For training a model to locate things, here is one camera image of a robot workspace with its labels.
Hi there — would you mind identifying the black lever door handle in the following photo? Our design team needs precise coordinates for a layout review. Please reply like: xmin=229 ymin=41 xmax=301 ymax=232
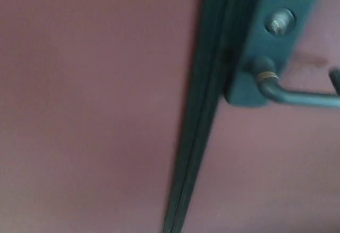
xmin=248 ymin=56 xmax=340 ymax=109

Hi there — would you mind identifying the black lock plate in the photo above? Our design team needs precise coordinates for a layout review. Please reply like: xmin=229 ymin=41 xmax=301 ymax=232
xmin=224 ymin=0 xmax=328 ymax=108

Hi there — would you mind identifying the silver lock cylinder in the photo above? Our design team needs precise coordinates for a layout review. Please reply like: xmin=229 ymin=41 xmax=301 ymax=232
xmin=265 ymin=7 xmax=296 ymax=38

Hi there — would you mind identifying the maroon door without handle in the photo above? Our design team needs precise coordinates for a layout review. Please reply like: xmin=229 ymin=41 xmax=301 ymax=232
xmin=0 ymin=0 xmax=206 ymax=233

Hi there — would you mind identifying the maroon door with handle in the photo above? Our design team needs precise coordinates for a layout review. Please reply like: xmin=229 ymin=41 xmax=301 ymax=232
xmin=174 ymin=0 xmax=340 ymax=233

